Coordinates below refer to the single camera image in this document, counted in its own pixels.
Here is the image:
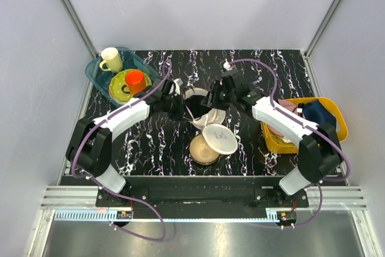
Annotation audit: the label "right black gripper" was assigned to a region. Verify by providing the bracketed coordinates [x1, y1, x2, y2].
[200, 80, 236, 111]

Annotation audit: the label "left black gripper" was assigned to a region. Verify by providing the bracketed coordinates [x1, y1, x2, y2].
[161, 92, 193, 122]

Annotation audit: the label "pink bra black straps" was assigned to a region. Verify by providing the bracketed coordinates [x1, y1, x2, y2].
[269, 99, 301, 137]

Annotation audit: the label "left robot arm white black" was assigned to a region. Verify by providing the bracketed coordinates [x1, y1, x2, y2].
[66, 78, 183, 206]

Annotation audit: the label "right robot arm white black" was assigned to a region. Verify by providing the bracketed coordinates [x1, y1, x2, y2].
[202, 70, 347, 207]

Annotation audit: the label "black marble pattern mat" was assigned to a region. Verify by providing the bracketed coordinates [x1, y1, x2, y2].
[111, 49, 313, 176]

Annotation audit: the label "orange cup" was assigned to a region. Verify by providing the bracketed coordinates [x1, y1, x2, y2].
[122, 70, 147, 94]

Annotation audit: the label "yellow-green plate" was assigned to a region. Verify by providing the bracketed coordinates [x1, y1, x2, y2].
[109, 69, 135, 105]

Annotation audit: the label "pale yellow mug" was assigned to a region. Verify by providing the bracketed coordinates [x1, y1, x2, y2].
[99, 47, 123, 73]

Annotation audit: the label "yellow plastic basket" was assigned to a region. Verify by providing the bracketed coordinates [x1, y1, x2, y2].
[261, 97, 348, 154]

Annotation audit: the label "teal plastic bin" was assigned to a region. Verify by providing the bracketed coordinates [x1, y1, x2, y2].
[85, 47, 159, 107]

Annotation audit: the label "white cloth in basket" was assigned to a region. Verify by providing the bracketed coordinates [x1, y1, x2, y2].
[281, 137, 292, 143]

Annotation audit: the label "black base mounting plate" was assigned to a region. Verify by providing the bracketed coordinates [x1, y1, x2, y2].
[84, 175, 310, 212]

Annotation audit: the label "navy blue garment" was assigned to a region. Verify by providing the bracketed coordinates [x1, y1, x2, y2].
[303, 99, 337, 128]

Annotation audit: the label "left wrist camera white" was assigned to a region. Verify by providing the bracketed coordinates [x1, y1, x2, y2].
[173, 78, 183, 94]

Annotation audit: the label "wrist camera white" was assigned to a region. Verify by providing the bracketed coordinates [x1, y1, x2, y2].
[173, 78, 183, 94]
[223, 62, 232, 71]

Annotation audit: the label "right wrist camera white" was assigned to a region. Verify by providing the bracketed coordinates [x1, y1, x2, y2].
[223, 62, 232, 71]

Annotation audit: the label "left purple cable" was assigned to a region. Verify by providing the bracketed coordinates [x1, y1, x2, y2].
[70, 59, 167, 242]

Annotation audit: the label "purple cable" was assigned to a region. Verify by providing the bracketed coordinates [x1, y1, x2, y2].
[70, 59, 167, 242]
[230, 58, 352, 229]

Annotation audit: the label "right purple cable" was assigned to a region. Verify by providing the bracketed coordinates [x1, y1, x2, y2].
[230, 58, 352, 229]

